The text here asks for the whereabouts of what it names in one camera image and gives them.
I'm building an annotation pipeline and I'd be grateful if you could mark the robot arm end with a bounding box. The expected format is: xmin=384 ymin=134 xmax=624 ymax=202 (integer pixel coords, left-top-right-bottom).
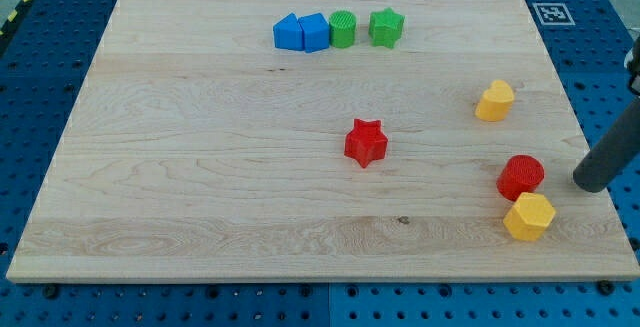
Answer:
xmin=624 ymin=38 xmax=640 ymax=95

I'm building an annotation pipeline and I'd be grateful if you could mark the red star block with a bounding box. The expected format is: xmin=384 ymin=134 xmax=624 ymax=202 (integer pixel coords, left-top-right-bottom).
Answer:
xmin=344 ymin=119 xmax=388 ymax=168

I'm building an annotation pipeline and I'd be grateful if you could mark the green star block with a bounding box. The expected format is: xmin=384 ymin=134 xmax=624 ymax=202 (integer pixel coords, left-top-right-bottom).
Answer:
xmin=368 ymin=7 xmax=405 ymax=49

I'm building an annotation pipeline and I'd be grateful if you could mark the wooden board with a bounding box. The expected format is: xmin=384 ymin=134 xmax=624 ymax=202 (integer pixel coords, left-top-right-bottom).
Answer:
xmin=7 ymin=0 xmax=639 ymax=284

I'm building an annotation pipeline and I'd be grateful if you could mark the blue cube block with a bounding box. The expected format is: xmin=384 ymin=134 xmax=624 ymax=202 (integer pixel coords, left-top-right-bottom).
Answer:
xmin=298 ymin=13 xmax=330 ymax=53

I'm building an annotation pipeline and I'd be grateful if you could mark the blue triangle block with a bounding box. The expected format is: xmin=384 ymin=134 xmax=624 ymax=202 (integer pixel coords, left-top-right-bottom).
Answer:
xmin=273 ymin=13 xmax=304 ymax=51

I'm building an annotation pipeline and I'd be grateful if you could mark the green cylinder block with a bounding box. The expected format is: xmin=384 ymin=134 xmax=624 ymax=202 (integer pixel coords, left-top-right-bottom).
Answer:
xmin=329 ymin=10 xmax=357 ymax=48

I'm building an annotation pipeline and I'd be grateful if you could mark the yellow heart block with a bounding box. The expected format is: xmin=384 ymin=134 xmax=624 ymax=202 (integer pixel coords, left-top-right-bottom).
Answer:
xmin=475 ymin=80 xmax=515 ymax=122

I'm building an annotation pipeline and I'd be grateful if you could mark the red cylinder block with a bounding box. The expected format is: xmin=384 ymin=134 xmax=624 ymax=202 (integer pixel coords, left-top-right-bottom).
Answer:
xmin=496 ymin=155 xmax=545 ymax=201

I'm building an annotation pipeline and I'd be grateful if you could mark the yellow hexagon block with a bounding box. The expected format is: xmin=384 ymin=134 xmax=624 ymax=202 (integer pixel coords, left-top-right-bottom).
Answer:
xmin=503 ymin=192 xmax=556 ymax=241

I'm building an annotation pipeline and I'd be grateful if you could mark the white fiducial marker tag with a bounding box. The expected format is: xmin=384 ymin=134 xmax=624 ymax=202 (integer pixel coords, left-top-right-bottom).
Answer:
xmin=533 ymin=2 xmax=575 ymax=26

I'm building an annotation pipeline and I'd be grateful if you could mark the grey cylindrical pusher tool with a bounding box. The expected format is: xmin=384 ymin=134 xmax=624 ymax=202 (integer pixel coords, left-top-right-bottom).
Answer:
xmin=572 ymin=102 xmax=639 ymax=193

